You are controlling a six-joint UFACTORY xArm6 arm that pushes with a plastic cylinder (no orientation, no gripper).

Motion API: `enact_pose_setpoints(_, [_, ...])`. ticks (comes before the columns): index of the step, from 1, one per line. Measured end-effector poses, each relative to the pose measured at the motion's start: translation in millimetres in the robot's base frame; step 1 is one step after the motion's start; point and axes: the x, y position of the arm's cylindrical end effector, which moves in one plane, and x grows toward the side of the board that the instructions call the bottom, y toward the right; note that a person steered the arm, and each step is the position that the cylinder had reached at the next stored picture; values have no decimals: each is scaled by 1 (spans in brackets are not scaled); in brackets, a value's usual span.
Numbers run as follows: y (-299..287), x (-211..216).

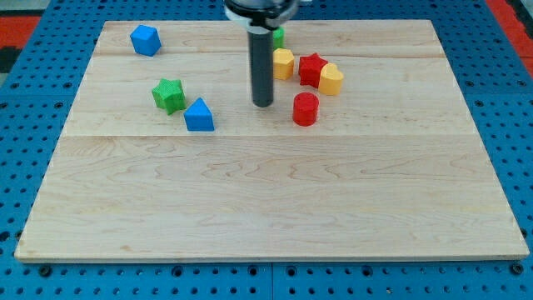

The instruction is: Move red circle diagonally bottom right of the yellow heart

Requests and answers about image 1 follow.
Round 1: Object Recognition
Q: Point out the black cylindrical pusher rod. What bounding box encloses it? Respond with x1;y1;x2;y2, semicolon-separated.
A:
247;32;274;108

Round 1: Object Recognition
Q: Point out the red cylinder block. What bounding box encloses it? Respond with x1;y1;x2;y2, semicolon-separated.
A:
292;92;320;127

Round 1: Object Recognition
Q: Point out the yellow heart block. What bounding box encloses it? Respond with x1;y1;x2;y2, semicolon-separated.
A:
318;62;344;96

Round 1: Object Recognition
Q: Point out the green block behind rod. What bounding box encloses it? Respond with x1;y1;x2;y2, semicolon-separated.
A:
272;27;285;50

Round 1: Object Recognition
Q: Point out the yellow pentagon block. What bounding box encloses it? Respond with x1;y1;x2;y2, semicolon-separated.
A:
273;48;295;80

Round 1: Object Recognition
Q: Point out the red star block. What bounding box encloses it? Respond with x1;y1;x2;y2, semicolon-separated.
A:
298;52;328;88

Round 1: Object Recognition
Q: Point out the blue triangle block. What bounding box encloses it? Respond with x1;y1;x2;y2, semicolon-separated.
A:
183;97;215;132

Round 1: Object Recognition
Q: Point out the green star block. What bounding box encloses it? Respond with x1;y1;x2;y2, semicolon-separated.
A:
152;78;187;115

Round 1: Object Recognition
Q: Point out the blue cube block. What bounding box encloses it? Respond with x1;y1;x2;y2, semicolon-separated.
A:
130;24;162;57

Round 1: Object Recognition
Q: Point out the light wooden board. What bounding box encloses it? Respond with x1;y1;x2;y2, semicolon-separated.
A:
15;20;529;263

